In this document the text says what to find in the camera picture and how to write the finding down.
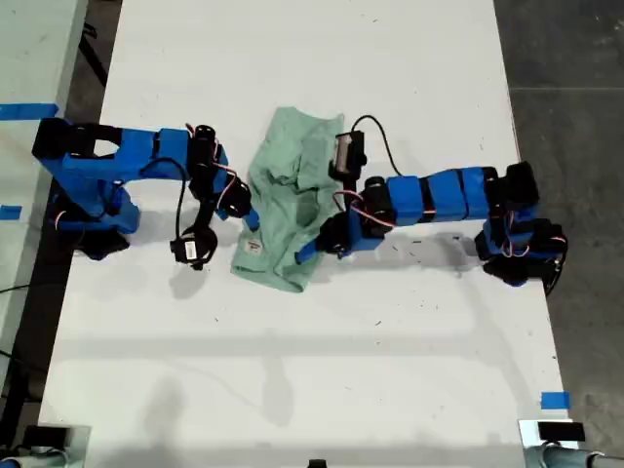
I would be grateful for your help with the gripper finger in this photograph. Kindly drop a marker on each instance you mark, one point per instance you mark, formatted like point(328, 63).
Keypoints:
point(252, 219)
point(307, 252)
point(222, 214)

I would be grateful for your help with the pale green T-shirt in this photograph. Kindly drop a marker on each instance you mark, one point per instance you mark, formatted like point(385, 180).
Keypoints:
point(278, 205)

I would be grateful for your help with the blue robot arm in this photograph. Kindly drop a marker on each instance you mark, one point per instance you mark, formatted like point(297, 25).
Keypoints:
point(439, 195)
point(131, 151)

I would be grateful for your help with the black metal strut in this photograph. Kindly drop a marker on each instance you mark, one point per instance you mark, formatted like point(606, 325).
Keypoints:
point(95, 61)

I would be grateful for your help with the black block at table edge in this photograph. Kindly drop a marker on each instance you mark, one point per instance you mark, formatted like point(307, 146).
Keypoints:
point(317, 463)

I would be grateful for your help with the small blue tape strip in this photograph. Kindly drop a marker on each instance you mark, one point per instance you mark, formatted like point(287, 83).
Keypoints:
point(11, 213)

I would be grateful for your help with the long blue tape strip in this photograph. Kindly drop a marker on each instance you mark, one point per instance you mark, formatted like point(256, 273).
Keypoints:
point(19, 111)

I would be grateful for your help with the square blue tape piece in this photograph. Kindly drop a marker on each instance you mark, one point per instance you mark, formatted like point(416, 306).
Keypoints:
point(556, 401)

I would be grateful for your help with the pale grey side table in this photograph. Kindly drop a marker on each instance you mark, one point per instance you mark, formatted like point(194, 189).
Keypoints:
point(29, 49)

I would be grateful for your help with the small black box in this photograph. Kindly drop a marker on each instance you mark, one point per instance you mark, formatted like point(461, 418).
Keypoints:
point(46, 436)
point(560, 432)

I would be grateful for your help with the grey clamp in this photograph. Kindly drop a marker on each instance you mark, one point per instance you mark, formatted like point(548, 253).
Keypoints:
point(44, 460)
point(560, 459)

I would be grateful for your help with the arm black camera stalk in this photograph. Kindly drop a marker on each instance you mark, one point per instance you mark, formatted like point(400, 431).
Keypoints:
point(204, 214)
point(350, 187)

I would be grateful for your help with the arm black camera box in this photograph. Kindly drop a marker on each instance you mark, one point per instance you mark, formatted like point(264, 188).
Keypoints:
point(347, 151)
point(191, 249)

